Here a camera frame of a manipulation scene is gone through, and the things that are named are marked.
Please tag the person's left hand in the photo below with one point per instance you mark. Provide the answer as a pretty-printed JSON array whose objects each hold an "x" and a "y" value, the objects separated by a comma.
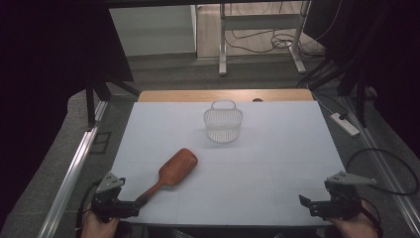
[{"x": 95, "y": 226}]

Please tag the white desk frame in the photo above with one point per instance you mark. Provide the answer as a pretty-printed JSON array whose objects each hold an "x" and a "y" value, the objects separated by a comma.
[{"x": 261, "y": 21}]

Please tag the black plug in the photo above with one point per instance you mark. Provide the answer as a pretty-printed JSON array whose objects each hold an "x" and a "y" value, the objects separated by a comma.
[{"x": 343, "y": 115}]

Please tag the white plastic mesh basket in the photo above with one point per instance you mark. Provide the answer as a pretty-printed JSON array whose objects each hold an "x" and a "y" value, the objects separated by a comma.
[{"x": 223, "y": 127}]

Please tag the black metal stand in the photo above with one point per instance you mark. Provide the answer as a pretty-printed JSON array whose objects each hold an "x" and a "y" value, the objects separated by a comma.
[
  {"x": 95, "y": 92},
  {"x": 358, "y": 89}
]

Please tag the aluminium rail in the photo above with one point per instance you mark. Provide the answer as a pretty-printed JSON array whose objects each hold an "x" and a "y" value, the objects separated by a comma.
[
  {"x": 389, "y": 172},
  {"x": 71, "y": 178}
]

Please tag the person's right hand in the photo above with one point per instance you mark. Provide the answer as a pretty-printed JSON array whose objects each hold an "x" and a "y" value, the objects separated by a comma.
[{"x": 355, "y": 227}]

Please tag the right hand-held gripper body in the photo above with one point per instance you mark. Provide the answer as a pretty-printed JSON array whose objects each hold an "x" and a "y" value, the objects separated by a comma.
[{"x": 343, "y": 198}]

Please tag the white board panel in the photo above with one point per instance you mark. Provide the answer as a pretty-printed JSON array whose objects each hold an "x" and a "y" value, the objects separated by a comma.
[{"x": 152, "y": 29}]

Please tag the wooden paddle hairbrush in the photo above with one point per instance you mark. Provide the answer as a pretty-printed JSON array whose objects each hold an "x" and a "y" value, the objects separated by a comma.
[{"x": 175, "y": 168}]

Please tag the white table mat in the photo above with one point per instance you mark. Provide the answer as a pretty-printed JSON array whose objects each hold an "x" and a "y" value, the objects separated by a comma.
[{"x": 264, "y": 172}]

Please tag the white power strip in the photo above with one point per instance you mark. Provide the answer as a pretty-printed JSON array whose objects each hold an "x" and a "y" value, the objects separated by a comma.
[{"x": 346, "y": 126}]

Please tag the black floor socket frame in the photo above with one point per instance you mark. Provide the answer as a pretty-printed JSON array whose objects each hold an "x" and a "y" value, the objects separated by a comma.
[{"x": 100, "y": 142}]

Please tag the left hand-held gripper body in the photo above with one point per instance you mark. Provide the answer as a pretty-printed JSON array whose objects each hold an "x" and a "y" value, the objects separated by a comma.
[{"x": 107, "y": 205}]

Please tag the dark curtain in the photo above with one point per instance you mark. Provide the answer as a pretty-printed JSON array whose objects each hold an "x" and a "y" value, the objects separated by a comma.
[
  {"x": 39, "y": 82},
  {"x": 393, "y": 49}
]

